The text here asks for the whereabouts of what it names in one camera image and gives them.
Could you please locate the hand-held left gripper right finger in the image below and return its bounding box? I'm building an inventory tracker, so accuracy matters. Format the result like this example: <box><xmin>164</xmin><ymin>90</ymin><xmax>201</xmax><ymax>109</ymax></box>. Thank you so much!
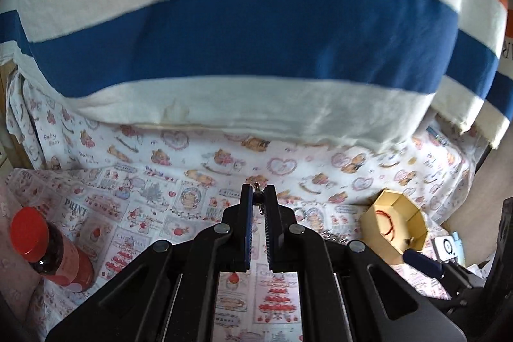
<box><xmin>265</xmin><ymin>184</ymin><xmax>468</xmax><ymax>342</ymax></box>

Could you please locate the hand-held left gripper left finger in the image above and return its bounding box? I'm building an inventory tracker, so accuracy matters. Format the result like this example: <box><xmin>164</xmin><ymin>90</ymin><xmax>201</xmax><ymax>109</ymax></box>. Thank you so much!
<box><xmin>45</xmin><ymin>184</ymin><xmax>253</xmax><ymax>342</ymax></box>

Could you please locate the red capped dark bottle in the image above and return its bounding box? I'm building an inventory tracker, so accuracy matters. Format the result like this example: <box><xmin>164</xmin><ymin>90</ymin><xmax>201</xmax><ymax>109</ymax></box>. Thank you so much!
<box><xmin>10</xmin><ymin>207</ymin><xmax>95</xmax><ymax>293</ymax></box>

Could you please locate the bear print white cloth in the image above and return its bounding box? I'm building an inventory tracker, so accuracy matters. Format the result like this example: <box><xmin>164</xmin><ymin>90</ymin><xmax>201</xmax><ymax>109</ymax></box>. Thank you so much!
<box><xmin>6</xmin><ymin>67</ymin><xmax>482</xmax><ymax>224</ymax></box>

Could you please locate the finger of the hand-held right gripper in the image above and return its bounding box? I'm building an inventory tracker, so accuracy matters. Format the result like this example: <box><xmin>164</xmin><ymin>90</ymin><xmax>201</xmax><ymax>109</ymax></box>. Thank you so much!
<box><xmin>402</xmin><ymin>248</ymin><xmax>476</xmax><ymax>289</ymax></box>

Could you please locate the yellow octagonal cardboard box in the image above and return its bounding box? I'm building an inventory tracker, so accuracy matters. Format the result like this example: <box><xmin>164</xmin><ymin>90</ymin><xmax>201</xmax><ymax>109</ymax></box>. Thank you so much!
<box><xmin>358</xmin><ymin>188</ymin><xmax>430</xmax><ymax>266</ymax></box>

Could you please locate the red string bracelet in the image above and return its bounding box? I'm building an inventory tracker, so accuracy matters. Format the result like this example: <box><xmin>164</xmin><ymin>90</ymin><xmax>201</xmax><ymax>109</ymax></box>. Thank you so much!
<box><xmin>374</xmin><ymin>208</ymin><xmax>396</xmax><ymax>237</ymax></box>

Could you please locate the small white blue device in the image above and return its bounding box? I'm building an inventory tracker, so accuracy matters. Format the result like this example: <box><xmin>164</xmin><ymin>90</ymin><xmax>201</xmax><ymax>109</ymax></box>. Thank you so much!
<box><xmin>433</xmin><ymin>232</ymin><xmax>463</xmax><ymax>259</ymax></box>

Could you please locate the small silver jewelry piece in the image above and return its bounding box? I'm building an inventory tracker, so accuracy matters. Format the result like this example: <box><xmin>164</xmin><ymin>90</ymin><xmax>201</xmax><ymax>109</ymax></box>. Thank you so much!
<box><xmin>321</xmin><ymin>230</ymin><xmax>347</xmax><ymax>244</ymax></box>

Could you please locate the thin metal chain necklace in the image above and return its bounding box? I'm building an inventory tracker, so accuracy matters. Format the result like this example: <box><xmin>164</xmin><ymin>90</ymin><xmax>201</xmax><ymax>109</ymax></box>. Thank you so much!
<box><xmin>252</xmin><ymin>182</ymin><xmax>266</xmax><ymax>219</ymax></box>

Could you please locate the cake print tablecloth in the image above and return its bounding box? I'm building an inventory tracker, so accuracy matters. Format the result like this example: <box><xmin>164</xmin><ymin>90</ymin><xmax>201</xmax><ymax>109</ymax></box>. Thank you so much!
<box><xmin>7</xmin><ymin>165</ymin><xmax>445</xmax><ymax>342</ymax></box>

